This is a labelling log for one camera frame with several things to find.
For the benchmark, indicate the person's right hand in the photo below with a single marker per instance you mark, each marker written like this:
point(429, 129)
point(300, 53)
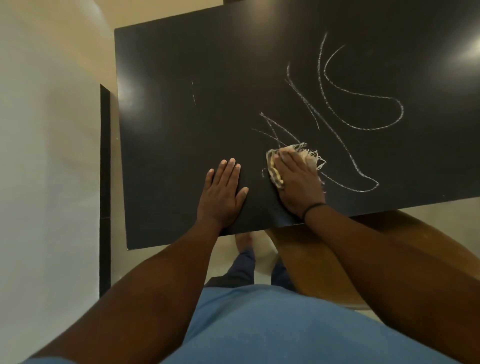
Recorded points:
point(300, 187)

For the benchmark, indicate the person's left hand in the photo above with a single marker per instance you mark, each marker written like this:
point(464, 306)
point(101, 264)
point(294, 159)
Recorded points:
point(219, 202)

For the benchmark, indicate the striped fringed cloth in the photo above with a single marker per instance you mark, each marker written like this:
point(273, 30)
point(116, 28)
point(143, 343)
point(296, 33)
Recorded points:
point(313, 155)

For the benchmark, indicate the tan moulded chair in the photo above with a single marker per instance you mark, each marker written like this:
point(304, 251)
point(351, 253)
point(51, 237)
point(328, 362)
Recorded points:
point(307, 262)

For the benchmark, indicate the person's right forearm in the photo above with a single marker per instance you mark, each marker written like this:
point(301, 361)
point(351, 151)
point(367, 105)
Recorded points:
point(405, 270)

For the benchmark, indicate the person's left forearm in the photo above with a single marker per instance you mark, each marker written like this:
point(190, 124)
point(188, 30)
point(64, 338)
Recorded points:
point(138, 292)

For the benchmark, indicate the person's dark trousers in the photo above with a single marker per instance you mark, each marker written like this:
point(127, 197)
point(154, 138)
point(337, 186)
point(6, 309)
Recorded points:
point(240, 270)

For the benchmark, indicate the person's blue shirt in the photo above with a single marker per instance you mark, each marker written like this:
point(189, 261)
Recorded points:
point(281, 330)

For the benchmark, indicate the black wristband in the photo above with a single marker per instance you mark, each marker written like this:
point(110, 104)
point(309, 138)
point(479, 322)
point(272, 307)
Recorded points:
point(313, 206)

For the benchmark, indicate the black chalk-marked table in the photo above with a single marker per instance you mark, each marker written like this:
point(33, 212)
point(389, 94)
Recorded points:
point(187, 150)

